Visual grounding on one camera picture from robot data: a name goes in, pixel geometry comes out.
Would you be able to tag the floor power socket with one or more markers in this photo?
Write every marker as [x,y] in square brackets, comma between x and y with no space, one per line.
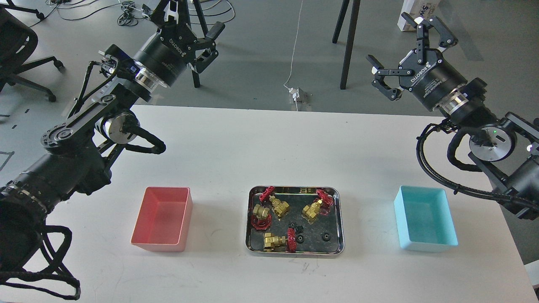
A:
[297,95]

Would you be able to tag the white cardboard box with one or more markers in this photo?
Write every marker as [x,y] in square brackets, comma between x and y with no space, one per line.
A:
[417,8]

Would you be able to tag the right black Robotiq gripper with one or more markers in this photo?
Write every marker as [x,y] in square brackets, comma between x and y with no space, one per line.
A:
[433,80]

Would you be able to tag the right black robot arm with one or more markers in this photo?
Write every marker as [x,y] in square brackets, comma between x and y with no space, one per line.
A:
[505,150]

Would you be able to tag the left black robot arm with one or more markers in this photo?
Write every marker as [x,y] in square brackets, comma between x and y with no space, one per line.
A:
[81,151]

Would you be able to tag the brass valve red handle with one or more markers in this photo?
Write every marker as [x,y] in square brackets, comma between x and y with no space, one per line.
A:
[261,218]
[271,241]
[279,207]
[321,205]

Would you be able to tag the steel tray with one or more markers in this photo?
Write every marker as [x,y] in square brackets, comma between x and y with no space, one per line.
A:
[294,220]

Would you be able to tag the blue plastic box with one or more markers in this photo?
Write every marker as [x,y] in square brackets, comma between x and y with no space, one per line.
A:
[424,220]

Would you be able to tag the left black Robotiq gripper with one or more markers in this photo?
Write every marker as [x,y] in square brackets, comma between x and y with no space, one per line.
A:
[167,52]

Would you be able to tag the pink plastic box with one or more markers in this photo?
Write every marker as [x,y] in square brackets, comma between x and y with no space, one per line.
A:
[163,221]

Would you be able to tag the black stand leg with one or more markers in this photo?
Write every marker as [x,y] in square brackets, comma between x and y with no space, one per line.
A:
[353,23]
[199,57]

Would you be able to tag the black office chair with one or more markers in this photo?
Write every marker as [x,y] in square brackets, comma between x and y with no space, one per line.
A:
[17,43]

